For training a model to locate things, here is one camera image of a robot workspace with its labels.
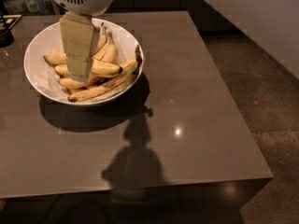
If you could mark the white ceramic bowl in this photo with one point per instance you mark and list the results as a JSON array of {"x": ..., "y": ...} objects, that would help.
[{"x": 45, "y": 79}]

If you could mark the long middle yellow banana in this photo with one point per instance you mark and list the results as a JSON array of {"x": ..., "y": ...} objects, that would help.
[{"x": 70, "y": 83}]

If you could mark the bottles on back shelf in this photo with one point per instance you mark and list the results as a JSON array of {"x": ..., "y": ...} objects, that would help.
[{"x": 28, "y": 7}]

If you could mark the curved yellow banana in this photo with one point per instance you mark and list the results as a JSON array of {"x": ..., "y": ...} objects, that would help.
[{"x": 104, "y": 69}]

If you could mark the upright banana pair right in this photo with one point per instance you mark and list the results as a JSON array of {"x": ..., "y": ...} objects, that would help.
[{"x": 109, "y": 52}]

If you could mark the left short yellow banana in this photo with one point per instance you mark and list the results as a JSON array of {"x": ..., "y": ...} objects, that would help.
[{"x": 56, "y": 58}]

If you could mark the long yellow banana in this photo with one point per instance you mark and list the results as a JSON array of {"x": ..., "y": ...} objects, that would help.
[
  {"x": 115, "y": 85},
  {"x": 70, "y": 83}
]

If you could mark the bottom long yellow banana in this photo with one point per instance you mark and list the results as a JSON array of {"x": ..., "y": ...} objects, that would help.
[{"x": 115, "y": 85}]

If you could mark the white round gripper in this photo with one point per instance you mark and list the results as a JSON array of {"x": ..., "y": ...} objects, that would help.
[{"x": 80, "y": 35}]

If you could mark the upright banana brown stem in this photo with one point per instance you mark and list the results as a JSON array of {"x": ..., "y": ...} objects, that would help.
[{"x": 102, "y": 38}]

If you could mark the right banana black stem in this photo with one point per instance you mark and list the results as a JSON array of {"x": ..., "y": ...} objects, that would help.
[{"x": 131, "y": 65}]

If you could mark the small yellow banana below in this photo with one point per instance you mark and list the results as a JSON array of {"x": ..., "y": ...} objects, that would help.
[{"x": 61, "y": 69}]

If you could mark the black object table corner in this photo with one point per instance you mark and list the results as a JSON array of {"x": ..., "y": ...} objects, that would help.
[{"x": 6, "y": 24}]

